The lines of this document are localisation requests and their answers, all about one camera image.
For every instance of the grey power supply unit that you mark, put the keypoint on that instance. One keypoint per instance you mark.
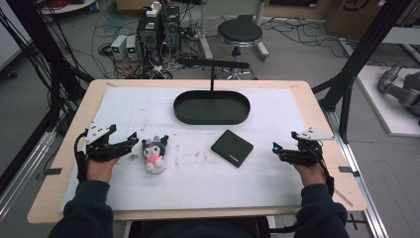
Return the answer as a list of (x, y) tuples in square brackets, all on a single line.
[(132, 48), (119, 47)]

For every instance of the person's lap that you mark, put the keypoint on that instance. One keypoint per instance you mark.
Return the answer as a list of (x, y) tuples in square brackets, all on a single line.
[(198, 229)]

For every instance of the white power strip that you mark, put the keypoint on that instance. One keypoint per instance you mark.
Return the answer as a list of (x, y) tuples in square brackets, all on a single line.
[(154, 9)]

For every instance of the white desk leg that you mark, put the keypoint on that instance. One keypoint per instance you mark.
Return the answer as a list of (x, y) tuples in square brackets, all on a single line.
[(205, 33), (261, 43)]

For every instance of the person's right hand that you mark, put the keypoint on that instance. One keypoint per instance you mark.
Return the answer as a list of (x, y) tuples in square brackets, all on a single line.
[(310, 175)]

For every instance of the large black computer tower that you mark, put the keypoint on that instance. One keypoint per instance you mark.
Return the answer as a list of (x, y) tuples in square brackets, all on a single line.
[(149, 33)]

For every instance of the black wallet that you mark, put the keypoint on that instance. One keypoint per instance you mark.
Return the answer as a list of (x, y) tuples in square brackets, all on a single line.
[(232, 148)]

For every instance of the black frame post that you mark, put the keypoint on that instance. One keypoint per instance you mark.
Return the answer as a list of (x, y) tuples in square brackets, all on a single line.
[(363, 49), (43, 49)]

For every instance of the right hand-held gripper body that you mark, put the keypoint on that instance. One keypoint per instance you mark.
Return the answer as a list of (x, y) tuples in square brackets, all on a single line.
[(305, 150)]

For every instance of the white table mat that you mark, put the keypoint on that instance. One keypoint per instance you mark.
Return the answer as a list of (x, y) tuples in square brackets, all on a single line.
[(204, 185)]

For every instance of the cardboard box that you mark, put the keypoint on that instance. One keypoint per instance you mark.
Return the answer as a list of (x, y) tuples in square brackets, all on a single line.
[(353, 16)]

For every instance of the person's left hand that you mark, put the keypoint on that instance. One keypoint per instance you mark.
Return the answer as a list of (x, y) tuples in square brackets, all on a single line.
[(100, 169)]

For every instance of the black oval tray stand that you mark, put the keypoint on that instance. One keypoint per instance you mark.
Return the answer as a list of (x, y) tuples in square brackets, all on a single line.
[(211, 109)]

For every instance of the small black computer tower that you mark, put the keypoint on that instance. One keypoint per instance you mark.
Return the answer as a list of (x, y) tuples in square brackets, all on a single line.
[(171, 29)]

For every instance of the black round stool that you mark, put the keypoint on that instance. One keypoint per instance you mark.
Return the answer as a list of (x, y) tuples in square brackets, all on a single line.
[(240, 31)]

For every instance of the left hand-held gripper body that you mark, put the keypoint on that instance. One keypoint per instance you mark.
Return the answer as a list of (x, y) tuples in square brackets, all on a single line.
[(99, 145)]

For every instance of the black tape piece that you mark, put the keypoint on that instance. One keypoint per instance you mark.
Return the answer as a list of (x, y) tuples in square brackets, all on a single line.
[(52, 171), (348, 170)]

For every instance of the white round table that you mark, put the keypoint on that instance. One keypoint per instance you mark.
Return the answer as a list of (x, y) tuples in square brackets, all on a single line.
[(69, 6)]

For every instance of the white floor board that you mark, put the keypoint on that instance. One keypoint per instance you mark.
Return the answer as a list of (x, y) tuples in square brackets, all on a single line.
[(383, 109)]

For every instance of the black and pink plush toy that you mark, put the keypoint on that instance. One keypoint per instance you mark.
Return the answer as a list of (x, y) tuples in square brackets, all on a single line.
[(154, 155)]

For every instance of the aluminium rail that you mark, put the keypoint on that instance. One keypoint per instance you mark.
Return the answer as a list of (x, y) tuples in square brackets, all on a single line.
[(23, 175), (360, 185)]

